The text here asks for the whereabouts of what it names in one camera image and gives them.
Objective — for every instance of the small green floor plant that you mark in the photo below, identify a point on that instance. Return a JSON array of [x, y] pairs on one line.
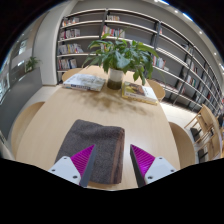
[[32, 63]]

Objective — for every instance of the grey counter partition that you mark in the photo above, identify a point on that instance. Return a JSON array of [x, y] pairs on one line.
[[18, 100]]

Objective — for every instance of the yellow-covered book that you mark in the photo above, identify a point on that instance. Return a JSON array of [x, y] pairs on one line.
[[138, 91]]

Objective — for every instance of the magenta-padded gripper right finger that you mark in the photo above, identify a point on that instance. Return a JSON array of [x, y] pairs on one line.
[[160, 168]]

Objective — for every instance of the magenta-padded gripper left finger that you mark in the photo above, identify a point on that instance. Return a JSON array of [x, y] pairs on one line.
[[66, 168]]

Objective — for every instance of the white-covered book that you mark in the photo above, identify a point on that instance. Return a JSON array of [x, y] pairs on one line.
[[83, 81]]

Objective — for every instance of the green potted plant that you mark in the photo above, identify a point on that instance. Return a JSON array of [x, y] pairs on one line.
[[118, 56]]

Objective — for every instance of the grey bookshelf unit with books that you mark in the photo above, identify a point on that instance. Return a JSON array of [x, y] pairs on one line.
[[173, 46]]

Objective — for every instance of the ceiling lights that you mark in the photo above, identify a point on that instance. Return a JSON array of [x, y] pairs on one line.
[[186, 16]]

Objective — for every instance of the zigzag striped grey towel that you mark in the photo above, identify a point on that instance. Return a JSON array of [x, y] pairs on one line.
[[100, 140]]

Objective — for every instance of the wooden slatted chair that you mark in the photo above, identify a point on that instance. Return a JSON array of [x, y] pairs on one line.
[[208, 123]]

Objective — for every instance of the round-backed woven chair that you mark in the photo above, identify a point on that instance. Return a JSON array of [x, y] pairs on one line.
[[183, 146], [158, 90], [23, 123], [70, 73]]

